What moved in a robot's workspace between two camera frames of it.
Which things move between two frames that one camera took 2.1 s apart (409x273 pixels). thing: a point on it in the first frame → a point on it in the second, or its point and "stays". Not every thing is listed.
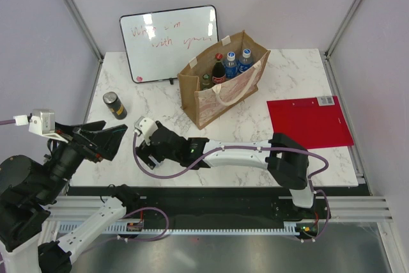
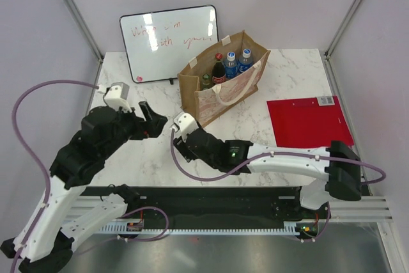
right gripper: (144, 151) → (185, 153)
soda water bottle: (206, 80) stays
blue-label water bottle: (231, 65) stays
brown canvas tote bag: (202, 107) stays
